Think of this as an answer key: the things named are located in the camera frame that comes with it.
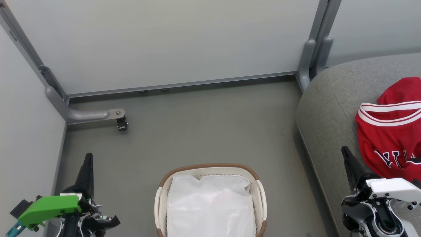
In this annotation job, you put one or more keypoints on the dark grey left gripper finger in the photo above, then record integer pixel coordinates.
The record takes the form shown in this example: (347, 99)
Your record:
(86, 174)

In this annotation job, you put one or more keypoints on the grey metal partition support leg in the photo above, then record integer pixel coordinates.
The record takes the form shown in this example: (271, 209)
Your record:
(85, 116)

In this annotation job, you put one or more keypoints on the grey partition frame post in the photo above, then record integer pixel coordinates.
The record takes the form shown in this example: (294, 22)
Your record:
(28, 49)
(325, 19)

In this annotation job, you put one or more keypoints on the black partition hinge bracket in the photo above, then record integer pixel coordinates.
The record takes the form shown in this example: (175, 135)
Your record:
(49, 80)

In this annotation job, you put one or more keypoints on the small black caster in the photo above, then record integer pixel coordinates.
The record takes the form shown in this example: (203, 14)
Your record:
(122, 124)

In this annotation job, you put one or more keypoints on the white laundry basket brown rim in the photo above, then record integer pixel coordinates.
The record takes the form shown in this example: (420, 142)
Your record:
(262, 204)

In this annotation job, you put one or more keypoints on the grey partition bottom rail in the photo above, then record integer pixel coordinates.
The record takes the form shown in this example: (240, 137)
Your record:
(181, 85)

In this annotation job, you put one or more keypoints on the grey fabric sofa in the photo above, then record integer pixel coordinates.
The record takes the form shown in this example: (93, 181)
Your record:
(329, 115)

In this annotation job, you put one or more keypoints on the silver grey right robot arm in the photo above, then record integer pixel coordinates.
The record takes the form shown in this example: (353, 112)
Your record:
(378, 220)

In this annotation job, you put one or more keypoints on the black left gripper body green band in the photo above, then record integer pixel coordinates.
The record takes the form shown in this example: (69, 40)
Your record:
(49, 207)

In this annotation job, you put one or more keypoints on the red basketball jersey white trim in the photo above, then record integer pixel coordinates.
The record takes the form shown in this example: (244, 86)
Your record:
(388, 138)

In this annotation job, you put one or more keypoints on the black right gripper body white band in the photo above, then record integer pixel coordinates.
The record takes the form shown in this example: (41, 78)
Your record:
(394, 189)

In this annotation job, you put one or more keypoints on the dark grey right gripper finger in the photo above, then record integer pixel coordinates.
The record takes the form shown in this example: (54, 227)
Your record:
(353, 169)

